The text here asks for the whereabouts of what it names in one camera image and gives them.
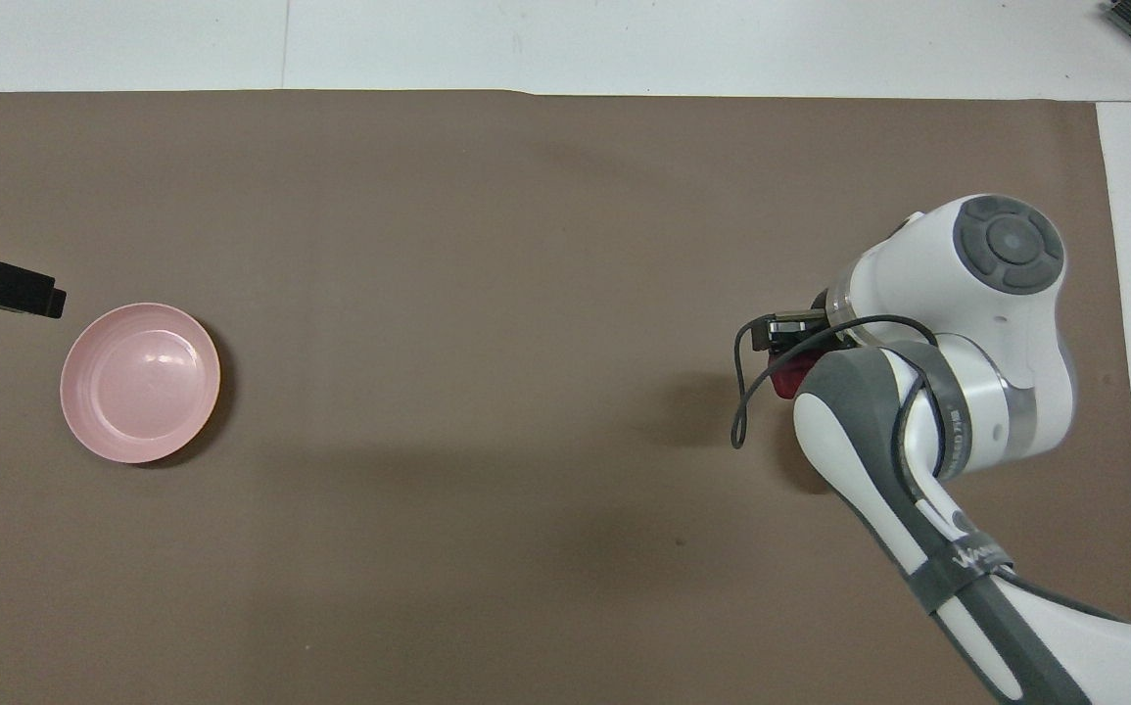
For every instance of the dark red apple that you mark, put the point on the dark red apple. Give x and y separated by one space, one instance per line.
795 377

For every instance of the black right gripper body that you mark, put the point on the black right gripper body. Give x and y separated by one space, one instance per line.
798 328

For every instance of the brown table mat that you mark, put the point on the brown table mat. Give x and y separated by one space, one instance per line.
487 294

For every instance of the pink plate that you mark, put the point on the pink plate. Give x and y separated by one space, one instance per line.
139 382

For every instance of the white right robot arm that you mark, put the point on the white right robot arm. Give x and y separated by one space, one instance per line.
1006 313

